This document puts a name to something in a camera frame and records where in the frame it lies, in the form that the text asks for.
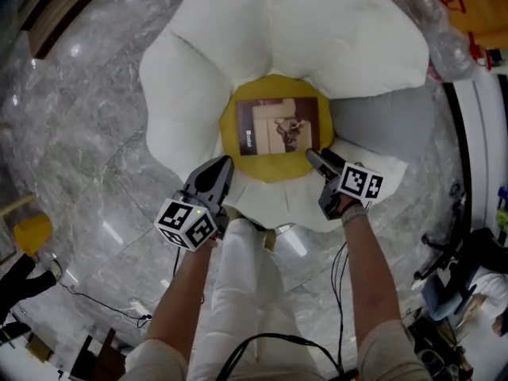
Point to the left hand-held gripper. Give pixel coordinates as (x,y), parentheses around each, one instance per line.
(184,222)

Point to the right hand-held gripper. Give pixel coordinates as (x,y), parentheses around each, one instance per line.
(359,185)

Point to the brown picture book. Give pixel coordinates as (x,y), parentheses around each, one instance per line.
(274,127)

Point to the white flower-shaped floor cushion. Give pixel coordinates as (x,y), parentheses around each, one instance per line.
(278,26)

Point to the person's left forearm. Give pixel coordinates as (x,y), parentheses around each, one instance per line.
(178,296)

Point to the person's right forearm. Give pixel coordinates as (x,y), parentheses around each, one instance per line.
(371,280)

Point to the beige wristband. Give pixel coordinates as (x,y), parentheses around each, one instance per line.
(354,214)

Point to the grey cushion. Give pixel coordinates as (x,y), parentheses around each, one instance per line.
(377,125)

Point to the person's white trousers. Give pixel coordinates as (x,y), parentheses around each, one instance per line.
(246,292)

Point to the black office chair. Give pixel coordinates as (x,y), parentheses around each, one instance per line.
(448,252)

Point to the white curved ledge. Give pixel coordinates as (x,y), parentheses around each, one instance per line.
(484,141)

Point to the yellow plastic bin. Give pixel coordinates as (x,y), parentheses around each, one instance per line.
(32,234)

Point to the white rack with wooden legs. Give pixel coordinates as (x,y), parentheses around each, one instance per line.
(16,205)

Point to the person's white shirt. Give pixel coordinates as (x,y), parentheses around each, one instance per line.
(391,355)

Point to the dark wooden table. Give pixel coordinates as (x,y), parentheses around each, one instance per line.
(99,355)

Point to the yellow padded board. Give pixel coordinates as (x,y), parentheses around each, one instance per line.
(484,2)

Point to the wooden step platform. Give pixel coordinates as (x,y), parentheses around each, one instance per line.
(55,10)

